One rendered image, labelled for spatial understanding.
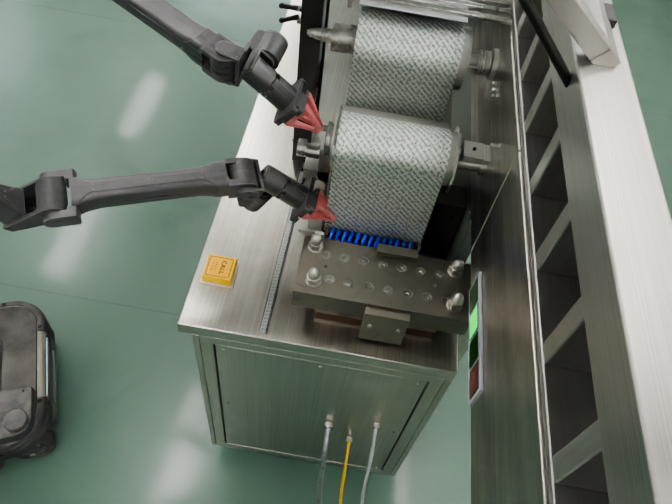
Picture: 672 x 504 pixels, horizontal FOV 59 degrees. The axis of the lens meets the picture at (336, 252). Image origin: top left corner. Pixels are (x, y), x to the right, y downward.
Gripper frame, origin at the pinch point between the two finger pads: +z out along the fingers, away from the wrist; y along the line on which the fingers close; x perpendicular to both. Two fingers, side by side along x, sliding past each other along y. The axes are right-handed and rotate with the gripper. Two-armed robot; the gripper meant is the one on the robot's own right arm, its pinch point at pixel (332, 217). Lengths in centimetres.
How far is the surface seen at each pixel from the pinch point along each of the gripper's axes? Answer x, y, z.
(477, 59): 37.7, -30.0, 8.5
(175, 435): -114, 22, 17
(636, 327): 67, 58, -2
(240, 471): -101, 30, 39
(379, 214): 8.8, 0.2, 7.0
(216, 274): -25.0, 12.3, -14.8
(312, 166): 2.8, -8.1, -9.5
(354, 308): -1.2, 19.9, 10.5
